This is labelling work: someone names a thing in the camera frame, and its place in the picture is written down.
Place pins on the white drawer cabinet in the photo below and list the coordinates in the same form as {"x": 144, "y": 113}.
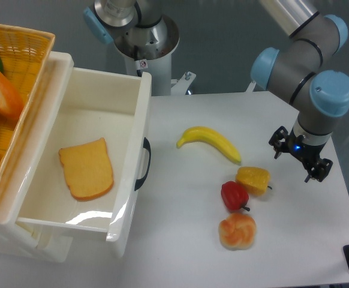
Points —
{"x": 17, "y": 236}

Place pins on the black top drawer handle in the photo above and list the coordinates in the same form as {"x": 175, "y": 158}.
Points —
{"x": 146, "y": 164}

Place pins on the yellow wicker basket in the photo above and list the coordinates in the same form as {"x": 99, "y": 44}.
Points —
{"x": 24, "y": 53}

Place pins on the toast bread slice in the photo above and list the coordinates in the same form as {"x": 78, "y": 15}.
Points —
{"x": 88, "y": 171}

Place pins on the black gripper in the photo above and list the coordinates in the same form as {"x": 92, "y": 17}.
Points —
{"x": 309, "y": 155}

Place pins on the knotted bread roll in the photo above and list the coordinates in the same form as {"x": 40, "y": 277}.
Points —
{"x": 237, "y": 231}

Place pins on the yellow banana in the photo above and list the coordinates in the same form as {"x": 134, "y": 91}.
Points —
{"x": 212, "y": 138}

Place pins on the yellow bell pepper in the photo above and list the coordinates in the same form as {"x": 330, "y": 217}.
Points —
{"x": 255, "y": 180}

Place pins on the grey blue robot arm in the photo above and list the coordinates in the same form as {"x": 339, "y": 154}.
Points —
{"x": 295, "y": 76}

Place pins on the red bell pepper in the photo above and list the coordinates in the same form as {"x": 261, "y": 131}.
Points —
{"x": 234, "y": 196}

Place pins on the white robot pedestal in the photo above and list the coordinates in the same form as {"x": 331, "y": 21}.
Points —
{"x": 150, "y": 50}

